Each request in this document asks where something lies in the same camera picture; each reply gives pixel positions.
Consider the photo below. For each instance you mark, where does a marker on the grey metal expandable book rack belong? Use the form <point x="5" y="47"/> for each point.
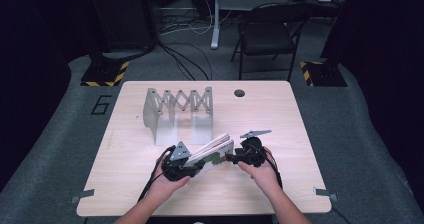
<point x="166" y="117"/>

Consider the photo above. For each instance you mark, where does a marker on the black cabinet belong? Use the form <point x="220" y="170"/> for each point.
<point x="123" y="17"/>

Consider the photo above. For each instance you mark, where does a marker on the white caterpillar picture book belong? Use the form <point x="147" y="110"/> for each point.
<point x="213" y="152"/>

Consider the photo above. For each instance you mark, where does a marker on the grey table edge bracket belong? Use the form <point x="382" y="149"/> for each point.
<point x="82" y="195"/>
<point x="325" y="193"/>

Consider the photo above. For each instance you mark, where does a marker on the black stand base hazard tape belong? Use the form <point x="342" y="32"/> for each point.
<point x="323" y="74"/>
<point x="103" y="74"/>

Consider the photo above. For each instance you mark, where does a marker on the person's right hand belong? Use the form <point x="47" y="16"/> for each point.
<point x="261" y="179"/>

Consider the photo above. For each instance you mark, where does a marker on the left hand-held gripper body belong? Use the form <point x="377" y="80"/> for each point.
<point x="175" y="170"/>

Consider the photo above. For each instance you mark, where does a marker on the black folding chair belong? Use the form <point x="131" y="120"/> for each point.
<point x="266" y="34"/>

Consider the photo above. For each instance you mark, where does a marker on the grey desk with white leg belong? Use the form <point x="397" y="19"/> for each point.
<point x="216" y="24"/>

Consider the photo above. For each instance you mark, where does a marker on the person's left hand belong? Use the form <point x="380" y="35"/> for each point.
<point x="165" y="187"/>

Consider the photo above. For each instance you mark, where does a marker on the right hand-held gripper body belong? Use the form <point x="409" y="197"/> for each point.
<point x="255" y="154"/>

